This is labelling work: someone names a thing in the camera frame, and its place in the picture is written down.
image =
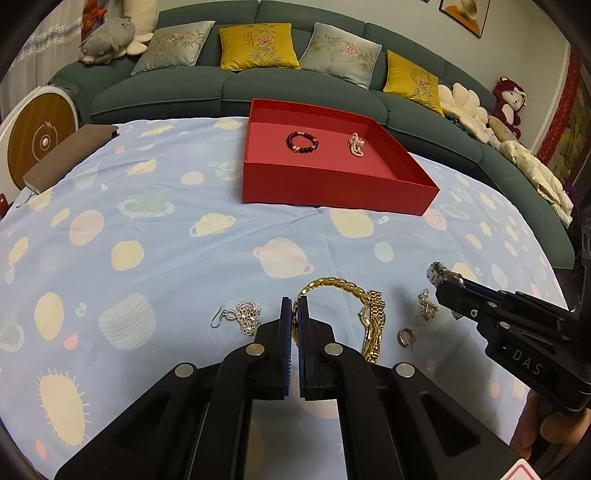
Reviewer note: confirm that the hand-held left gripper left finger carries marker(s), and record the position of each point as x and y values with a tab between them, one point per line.
286	337

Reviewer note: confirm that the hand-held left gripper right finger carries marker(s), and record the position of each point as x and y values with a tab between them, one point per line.
301	337

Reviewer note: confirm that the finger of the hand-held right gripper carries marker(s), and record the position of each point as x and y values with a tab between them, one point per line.
485	290
466	302

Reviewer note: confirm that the silver wristwatch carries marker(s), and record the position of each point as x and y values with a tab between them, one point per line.
442	271

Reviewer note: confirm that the silver dangle earring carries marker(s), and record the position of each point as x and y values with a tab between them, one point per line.
427	307

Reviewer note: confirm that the silver flower earring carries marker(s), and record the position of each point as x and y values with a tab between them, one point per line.
247	316

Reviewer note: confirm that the gold hoop earring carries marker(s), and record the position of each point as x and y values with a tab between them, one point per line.
406	333

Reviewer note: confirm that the gold wristwatch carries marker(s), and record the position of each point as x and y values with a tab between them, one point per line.
375	323

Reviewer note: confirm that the red cardboard box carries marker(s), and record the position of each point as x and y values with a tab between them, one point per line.
332	184

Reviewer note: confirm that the person's right hand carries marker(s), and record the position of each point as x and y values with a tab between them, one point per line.
554	431

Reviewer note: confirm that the cream blanket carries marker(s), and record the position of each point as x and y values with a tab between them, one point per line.
535	175

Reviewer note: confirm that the blue planet print tablecloth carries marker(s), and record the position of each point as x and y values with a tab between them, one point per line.
161	258

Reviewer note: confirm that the beige small pillow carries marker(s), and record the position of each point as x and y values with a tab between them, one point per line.
502	129

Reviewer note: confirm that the white flower cushion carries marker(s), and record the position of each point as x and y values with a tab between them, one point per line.
464	113

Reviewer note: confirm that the red monkey plush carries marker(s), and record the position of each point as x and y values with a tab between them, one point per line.
508	101

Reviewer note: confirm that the red hanging banner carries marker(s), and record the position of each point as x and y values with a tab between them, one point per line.
561	106

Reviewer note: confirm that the yellow floral cushion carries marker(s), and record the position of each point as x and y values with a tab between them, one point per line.
258	46
413	83

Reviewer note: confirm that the teal sofa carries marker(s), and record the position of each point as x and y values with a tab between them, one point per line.
184	94

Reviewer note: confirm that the grey-green floral cushion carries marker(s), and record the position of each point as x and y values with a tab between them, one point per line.
173	48
341	55

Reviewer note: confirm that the brown notebook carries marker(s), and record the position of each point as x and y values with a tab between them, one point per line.
69	154

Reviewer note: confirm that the white round wood-faced device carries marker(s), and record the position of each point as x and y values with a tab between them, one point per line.
41	134

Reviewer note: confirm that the grey pig plush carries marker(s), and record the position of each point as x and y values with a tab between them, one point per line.
108	41

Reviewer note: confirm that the white long plush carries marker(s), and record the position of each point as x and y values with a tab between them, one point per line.
141	18

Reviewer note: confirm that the silver tinsel garland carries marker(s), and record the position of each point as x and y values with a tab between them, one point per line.
51	39

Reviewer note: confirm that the red fish ornament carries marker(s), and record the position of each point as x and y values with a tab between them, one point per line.
91	9

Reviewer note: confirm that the orange picture frame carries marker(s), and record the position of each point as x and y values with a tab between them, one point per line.
464	14

